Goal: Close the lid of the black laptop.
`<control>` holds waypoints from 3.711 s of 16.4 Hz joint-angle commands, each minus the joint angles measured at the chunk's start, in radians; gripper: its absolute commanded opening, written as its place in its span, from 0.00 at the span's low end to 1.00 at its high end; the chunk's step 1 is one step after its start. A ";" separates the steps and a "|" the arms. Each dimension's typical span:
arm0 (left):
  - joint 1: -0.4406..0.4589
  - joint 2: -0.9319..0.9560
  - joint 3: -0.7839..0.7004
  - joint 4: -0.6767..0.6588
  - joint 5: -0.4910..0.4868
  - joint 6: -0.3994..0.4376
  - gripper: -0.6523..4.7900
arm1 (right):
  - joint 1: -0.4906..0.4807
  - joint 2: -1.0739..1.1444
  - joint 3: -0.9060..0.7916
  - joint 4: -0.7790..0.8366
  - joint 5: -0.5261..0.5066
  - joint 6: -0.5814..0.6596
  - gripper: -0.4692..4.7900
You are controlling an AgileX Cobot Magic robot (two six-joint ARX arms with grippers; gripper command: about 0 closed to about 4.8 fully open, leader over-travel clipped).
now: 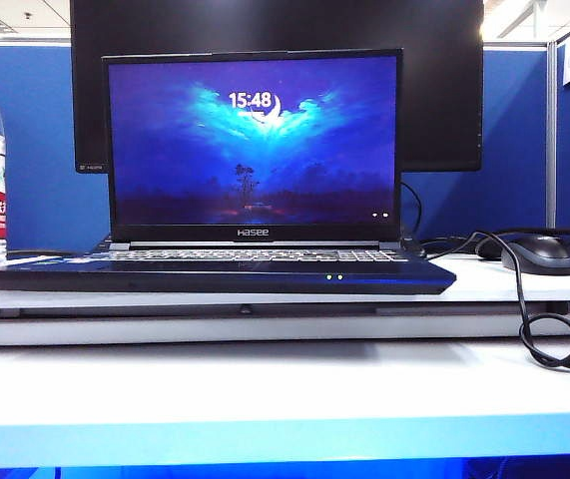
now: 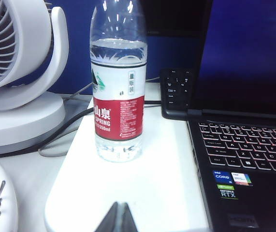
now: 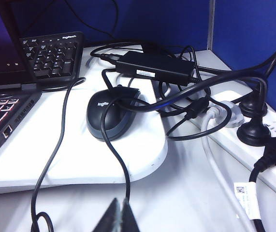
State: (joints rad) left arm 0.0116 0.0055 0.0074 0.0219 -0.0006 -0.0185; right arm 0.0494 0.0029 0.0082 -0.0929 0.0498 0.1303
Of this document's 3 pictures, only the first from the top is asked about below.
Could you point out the black ASUS monitor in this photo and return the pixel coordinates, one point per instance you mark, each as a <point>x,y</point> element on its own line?
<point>439,100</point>

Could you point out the silver partition corner post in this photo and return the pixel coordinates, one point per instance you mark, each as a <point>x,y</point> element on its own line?
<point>552,149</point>

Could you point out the black rounded object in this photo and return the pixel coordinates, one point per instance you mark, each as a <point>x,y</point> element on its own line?
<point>486,249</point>

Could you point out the black grey computer mouse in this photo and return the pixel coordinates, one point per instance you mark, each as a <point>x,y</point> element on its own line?
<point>539,254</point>

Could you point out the black Hasee laptop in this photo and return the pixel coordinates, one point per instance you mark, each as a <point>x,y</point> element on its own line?
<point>254,149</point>

